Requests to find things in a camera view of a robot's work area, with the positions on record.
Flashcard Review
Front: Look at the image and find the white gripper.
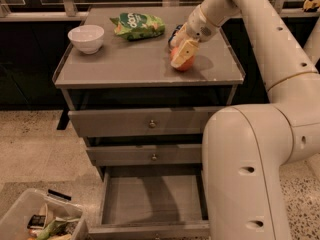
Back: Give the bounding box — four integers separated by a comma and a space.
171, 5, 221, 68

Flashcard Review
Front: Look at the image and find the red apple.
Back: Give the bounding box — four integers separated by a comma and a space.
170, 47, 195, 72

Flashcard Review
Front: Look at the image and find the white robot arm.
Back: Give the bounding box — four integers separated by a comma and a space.
169, 0, 320, 240

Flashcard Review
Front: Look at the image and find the grey drawer cabinet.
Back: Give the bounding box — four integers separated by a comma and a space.
52, 5, 246, 240

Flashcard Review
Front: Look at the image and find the grey middle drawer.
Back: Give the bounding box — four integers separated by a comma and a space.
87, 144, 201, 166

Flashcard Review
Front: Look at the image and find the grey top drawer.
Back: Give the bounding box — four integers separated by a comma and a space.
69, 106, 219, 137

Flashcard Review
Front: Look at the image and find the grey open bottom drawer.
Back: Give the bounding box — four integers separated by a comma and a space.
89, 167, 209, 240

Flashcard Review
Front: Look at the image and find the blue soda can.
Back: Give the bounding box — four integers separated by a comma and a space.
168, 24, 183, 50

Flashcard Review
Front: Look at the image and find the green chip bag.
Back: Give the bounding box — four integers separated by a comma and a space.
110, 13, 165, 41

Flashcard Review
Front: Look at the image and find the white bowl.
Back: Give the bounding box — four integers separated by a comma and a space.
68, 25, 104, 54

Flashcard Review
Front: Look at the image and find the green snack bag in bin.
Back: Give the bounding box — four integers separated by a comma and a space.
36, 218, 79, 240

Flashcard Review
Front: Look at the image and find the black packet in bin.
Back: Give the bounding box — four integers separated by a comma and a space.
27, 215, 46, 229

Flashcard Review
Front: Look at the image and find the clear plastic bin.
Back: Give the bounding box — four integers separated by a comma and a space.
0, 188, 88, 240

